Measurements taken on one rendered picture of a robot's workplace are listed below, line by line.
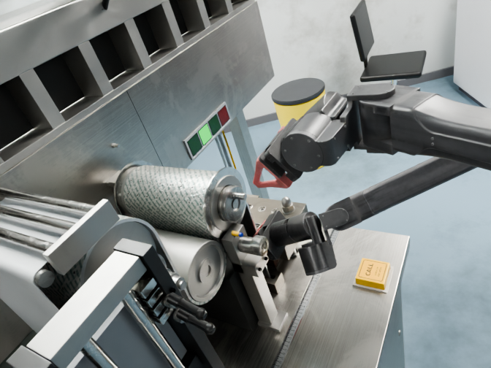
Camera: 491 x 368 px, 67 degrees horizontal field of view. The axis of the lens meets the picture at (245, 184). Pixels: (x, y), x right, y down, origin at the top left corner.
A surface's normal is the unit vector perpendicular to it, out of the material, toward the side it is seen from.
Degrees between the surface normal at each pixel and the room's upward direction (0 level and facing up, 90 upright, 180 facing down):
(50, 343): 0
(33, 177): 90
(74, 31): 90
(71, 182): 90
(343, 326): 0
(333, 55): 90
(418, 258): 0
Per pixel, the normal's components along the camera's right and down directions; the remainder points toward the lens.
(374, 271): -0.27, -0.78
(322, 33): 0.01, 0.58
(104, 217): 0.85, 0.09
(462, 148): -0.80, 0.48
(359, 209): -0.14, -0.04
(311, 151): -0.51, 0.57
